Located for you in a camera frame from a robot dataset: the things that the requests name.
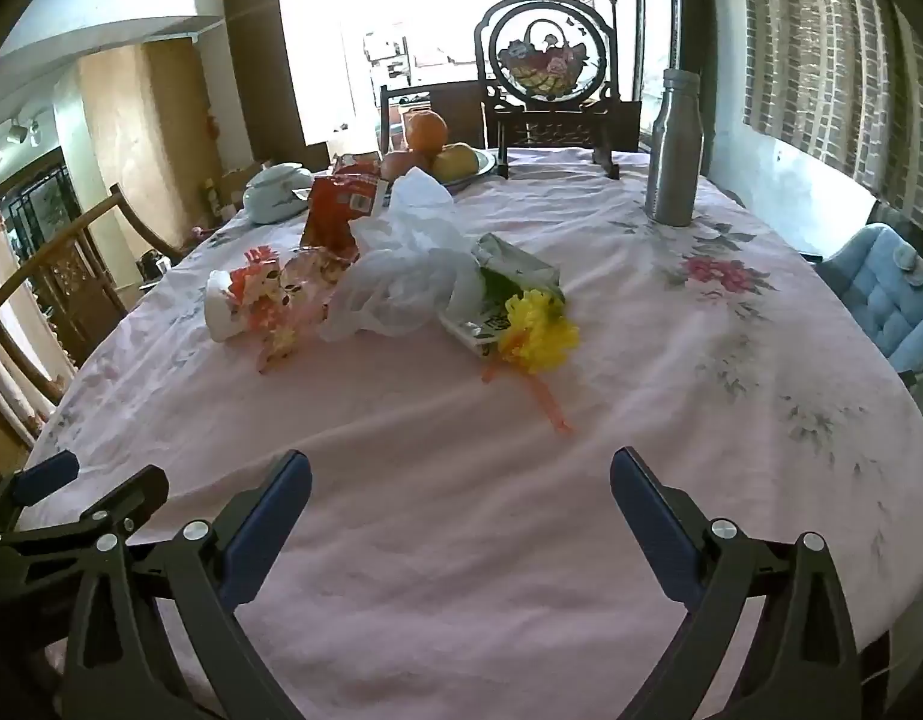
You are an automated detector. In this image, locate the yellow artificial flower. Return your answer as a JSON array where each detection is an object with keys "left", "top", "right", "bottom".
[{"left": 480, "top": 289, "right": 583, "bottom": 436}]

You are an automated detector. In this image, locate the yellow apple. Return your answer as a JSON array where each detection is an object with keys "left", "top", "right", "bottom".
[{"left": 431, "top": 142, "right": 479, "bottom": 182}]

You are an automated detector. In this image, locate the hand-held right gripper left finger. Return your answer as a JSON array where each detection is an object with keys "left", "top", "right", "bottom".
[{"left": 62, "top": 450, "right": 313, "bottom": 720}]

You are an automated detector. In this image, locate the silver foil snack bag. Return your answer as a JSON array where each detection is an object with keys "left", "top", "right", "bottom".
[{"left": 300, "top": 172, "right": 391, "bottom": 263}]

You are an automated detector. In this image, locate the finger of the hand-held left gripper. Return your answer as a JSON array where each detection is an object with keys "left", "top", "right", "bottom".
[
  {"left": 0, "top": 465, "right": 170, "bottom": 605},
  {"left": 0, "top": 452, "right": 80, "bottom": 541}
]

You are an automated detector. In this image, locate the pink floral tablecloth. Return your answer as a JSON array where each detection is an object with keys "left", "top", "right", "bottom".
[{"left": 22, "top": 146, "right": 923, "bottom": 720}]

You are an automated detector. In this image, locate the red apple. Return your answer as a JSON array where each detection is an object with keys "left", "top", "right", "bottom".
[{"left": 379, "top": 151, "right": 433, "bottom": 181}]

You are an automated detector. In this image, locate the blue cushioned chair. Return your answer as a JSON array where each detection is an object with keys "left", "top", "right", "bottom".
[{"left": 814, "top": 223, "right": 923, "bottom": 391}]

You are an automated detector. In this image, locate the green white crumpled packet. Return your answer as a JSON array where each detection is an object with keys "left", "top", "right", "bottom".
[{"left": 472, "top": 232, "right": 566, "bottom": 308}]

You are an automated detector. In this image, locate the brick pattern curtain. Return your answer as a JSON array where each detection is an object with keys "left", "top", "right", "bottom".
[{"left": 735, "top": 0, "right": 923, "bottom": 218}]

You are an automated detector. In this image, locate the wooden armchair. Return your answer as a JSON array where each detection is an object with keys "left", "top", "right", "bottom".
[{"left": 0, "top": 184, "right": 185, "bottom": 406}]

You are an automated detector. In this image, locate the dark wooden chair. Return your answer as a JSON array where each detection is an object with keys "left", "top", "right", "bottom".
[
  {"left": 379, "top": 79, "right": 493, "bottom": 155},
  {"left": 484, "top": 97, "right": 643, "bottom": 155}
]

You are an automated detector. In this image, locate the small printed cardboard box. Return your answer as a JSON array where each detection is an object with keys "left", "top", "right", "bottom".
[{"left": 439, "top": 300, "right": 511, "bottom": 357}]

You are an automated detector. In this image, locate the floral print clear wrapper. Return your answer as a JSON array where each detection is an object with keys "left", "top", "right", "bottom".
[{"left": 232, "top": 244, "right": 358, "bottom": 374}]

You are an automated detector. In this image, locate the round ornamental screen on stand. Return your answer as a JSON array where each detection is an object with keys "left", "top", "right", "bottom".
[{"left": 474, "top": 0, "right": 622, "bottom": 179}]

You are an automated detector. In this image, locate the white plastic bag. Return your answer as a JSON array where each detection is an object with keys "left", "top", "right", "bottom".
[{"left": 319, "top": 167, "right": 484, "bottom": 342}]

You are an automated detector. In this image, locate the white lidded bowl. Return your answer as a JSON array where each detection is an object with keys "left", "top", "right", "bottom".
[{"left": 241, "top": 163, "right": 314, "bottom": 224}]

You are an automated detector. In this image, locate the metal bottle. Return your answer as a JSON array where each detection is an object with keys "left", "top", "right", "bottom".
[{"left": 645, "top": 67, "right": 704, "bottom": 227}]

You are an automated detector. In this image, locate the fruit plate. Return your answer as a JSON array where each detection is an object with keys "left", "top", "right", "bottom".
[{"left": 379, "top": 146, "right": 500, "bottom": 188}]

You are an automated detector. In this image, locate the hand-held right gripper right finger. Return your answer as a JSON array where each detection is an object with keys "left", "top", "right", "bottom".
[{"left": 610, "top": 448, "right": 864, "bottom": 720}]

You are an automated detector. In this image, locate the orange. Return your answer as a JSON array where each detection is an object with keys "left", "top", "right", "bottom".
[{"left": 403, "top": 110, "right": 448, "bottom": 155}]

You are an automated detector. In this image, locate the dark wooden display cabinet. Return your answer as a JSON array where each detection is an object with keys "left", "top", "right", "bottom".
[{"left": 0, "top": 157, "right": 80, "bottom": 241}]

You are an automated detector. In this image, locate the brown wardrobe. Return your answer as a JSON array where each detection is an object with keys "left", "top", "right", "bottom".
[{"left": 223, "top": 0, "right": 331, "bottom": 166}]

